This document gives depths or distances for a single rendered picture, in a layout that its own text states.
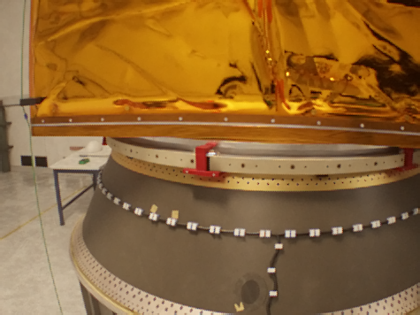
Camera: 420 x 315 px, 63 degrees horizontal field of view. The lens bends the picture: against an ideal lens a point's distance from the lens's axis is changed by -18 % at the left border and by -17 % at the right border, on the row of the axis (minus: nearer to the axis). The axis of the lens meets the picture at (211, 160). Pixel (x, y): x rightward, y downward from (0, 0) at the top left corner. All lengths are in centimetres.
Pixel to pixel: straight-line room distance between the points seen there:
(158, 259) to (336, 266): 61
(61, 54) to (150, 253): 82
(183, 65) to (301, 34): 40
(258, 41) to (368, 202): 66
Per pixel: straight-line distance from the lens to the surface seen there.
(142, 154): 149
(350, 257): 135
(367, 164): 136
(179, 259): 137
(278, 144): 130
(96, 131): 155
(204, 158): 130
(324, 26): 130
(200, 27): 134
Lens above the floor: 200
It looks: 13 degrees down
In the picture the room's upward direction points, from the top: 1 degrees counter-clockwise
